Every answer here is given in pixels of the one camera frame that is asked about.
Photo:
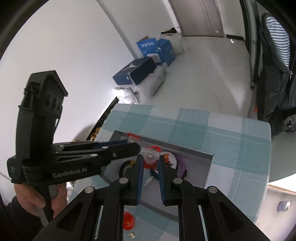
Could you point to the grey door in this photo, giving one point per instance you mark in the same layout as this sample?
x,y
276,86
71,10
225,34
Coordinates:
x,y
196,16

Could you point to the person's left hand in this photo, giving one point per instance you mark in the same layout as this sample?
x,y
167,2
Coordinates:
x,y
27,197

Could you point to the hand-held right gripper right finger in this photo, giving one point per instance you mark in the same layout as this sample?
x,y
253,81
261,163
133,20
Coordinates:
x,y
161,178

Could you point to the white cartoon charm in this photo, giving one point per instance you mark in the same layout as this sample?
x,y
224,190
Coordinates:
x,y
149,181

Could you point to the black jacket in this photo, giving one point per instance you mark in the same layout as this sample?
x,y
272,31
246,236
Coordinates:
x,y
272,92

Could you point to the white round badge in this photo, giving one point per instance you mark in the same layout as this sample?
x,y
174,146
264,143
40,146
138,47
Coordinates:
x,y
167,155

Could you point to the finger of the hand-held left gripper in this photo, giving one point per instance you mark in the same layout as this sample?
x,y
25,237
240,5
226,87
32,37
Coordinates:
x,y
124,149
111,144

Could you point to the small black hair clip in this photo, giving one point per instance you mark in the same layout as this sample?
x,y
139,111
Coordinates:
x,y
169,164

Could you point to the grey cardboard box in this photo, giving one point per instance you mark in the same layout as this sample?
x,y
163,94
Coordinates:
x,y
196,166

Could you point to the crumpled white plastic bag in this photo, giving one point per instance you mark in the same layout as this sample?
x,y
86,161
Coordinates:
x,y
150,81

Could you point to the small cylindrical can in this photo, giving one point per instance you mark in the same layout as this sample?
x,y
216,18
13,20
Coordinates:
x,y
284,205

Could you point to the teal checkered tablecloth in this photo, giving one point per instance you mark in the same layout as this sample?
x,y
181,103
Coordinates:
x,y
231,143

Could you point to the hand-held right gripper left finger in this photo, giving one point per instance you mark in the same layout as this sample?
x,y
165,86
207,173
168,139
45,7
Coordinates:
x,y
138,176

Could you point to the person's left forearm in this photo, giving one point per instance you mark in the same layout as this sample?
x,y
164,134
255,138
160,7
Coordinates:
x,y
18,222

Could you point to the small cream bow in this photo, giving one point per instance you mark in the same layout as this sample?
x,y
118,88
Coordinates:
x,y
131,235

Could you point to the striped shirt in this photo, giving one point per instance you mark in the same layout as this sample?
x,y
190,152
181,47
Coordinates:
x,y
277,39

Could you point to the dark blue shoe box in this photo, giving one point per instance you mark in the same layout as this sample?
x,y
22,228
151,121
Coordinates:
x,y
138,67

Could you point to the red transparent hair clip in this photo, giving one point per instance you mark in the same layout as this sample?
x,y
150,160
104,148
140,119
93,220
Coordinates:
x,y
150,155

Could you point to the red clip with white figure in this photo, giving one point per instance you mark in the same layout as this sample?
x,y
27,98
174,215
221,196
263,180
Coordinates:
x,y
129,220

